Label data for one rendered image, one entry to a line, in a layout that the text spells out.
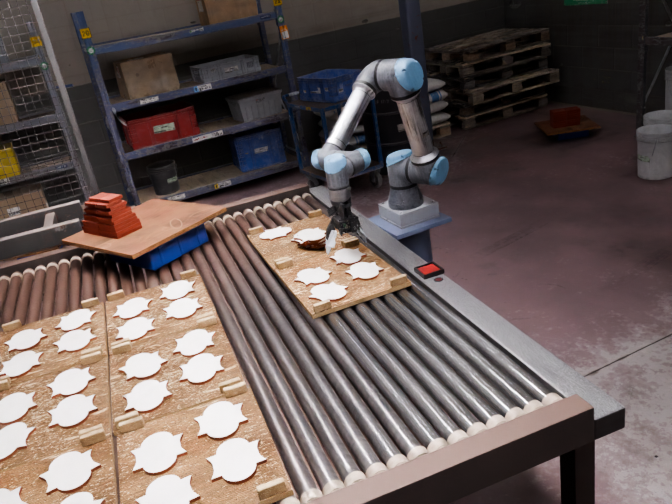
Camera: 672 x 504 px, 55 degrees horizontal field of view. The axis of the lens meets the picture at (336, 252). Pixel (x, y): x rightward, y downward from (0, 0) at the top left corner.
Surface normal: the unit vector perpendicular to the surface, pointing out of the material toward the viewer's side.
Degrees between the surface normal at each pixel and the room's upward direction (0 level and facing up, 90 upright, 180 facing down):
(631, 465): 1
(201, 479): 0
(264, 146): 90
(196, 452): 0
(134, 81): 84
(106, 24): 90
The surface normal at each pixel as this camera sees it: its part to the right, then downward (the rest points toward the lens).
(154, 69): 0.61, 0.30
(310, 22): 0.42, 0.30
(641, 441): -0.15, -0.90
